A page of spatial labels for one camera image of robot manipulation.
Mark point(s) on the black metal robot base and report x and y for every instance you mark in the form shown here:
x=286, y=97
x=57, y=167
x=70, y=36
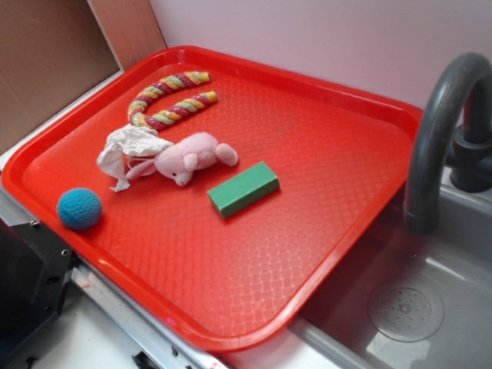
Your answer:
x=35, y=271

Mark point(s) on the green rectangular block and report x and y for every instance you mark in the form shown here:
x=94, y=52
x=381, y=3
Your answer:
x=243, y=190

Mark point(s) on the red plastic tray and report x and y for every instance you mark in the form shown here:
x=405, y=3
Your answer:
x=340, y=155

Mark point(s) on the pink plush bunny toy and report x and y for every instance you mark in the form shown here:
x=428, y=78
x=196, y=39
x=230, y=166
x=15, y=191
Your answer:
x=180, y=161

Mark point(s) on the crumpled white paper tissue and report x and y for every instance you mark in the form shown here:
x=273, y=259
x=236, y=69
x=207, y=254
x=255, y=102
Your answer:
x=130, y=141

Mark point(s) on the blue crocheted ball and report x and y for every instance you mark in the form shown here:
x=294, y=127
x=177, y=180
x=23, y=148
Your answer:
x=79, y=209

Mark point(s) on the grey plastic toy sink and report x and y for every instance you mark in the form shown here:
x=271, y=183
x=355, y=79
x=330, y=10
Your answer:
x=400, y=300

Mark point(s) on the grey curved toy faucet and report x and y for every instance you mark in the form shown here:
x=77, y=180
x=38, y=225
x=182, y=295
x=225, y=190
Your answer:
x=455, y=131

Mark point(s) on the brown cardboard panel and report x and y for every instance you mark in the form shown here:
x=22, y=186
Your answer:
x=54, y=52

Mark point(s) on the multicolour twisted rope toy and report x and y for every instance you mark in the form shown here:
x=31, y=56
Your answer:
x=169, y=85

